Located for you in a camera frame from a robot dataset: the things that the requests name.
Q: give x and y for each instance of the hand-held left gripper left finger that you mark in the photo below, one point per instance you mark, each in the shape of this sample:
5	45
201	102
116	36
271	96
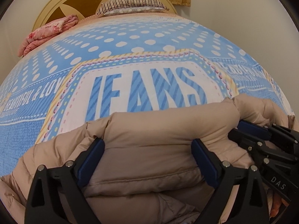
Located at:
91	161

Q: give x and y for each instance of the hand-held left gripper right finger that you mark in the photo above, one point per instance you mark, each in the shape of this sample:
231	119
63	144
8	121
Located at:
205	163

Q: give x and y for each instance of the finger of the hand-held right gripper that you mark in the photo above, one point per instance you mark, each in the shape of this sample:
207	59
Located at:
253	129
245	143

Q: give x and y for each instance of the beige puffer jacket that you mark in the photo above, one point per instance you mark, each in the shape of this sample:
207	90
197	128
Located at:
151	133

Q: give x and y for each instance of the person's right hand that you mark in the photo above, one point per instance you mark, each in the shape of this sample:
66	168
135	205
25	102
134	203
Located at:
276	205

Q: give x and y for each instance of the blue pink printed bedspread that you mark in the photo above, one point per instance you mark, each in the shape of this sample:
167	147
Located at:
140	39

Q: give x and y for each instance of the pink floral folded blanket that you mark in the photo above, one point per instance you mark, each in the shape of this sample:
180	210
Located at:
46	31

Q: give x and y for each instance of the cream wooden bed headboard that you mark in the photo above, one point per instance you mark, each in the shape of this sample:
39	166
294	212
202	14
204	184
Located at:
49	7

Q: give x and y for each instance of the striped pillow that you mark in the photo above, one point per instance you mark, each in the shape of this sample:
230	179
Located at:
130	4

